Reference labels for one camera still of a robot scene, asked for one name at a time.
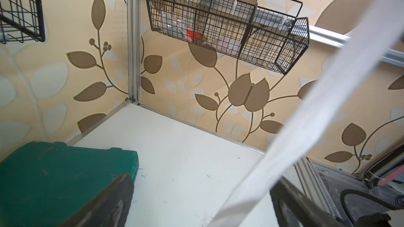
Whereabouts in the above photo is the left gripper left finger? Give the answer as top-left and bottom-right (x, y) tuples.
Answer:
(61, 174), (134, 227)

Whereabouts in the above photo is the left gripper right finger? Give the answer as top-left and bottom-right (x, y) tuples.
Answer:
(270, 177), (343, 227)

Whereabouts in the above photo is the white ribbon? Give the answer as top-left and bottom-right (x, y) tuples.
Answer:
(210, 0), (404, 227)

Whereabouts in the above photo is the green plastic tool case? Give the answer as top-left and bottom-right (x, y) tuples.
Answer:
(1, 142), (140, 227)

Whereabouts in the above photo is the red object in basket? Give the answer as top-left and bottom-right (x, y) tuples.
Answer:
(186, 29), (201, 43)

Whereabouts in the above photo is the black corrugated cable conduit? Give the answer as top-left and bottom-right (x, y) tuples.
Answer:
(339, 189), (404, 224)

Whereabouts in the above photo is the black wire basket right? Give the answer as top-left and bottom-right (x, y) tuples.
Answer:
(146, 0), (310, 75)

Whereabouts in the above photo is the black wire basket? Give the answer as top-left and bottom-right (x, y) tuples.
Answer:
(1, 0), (46, 44)
(146, 0), (310, 75)

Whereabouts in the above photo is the black wire basket back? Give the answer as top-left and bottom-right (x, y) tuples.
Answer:
(1, 0), (46, 44)

